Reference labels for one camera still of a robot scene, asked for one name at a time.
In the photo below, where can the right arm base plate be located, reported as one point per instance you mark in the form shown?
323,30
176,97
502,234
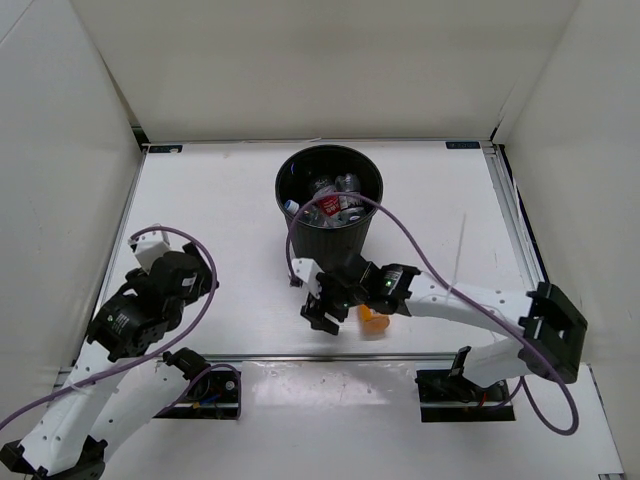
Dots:
444,399

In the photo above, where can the clear bottle black cap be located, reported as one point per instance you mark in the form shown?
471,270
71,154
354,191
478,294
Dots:
351,208

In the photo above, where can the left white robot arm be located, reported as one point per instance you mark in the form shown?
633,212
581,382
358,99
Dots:
122,377

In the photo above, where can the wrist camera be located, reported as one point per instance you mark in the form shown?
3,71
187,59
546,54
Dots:
148,248
306,270

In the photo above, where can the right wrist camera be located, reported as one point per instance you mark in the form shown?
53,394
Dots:
306,270

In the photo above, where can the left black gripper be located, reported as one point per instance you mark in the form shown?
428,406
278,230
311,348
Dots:
204,278

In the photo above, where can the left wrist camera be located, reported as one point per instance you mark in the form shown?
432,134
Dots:
148,248

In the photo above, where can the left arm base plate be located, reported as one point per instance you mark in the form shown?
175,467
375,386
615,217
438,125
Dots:
212,391

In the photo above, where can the black plastic bin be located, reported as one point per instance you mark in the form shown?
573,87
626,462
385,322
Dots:
327,246

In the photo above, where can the clear bottle red label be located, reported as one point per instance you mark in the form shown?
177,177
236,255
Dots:
323,190

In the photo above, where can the clear unlabelled plastic bottle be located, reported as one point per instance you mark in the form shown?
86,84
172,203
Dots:
339,220

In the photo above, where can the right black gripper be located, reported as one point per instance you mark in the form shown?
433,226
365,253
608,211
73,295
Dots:
314,309

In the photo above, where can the orange juice bottle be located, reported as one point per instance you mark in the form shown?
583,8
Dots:
372,323

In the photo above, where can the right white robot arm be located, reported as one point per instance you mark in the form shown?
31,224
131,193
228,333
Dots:
542,331

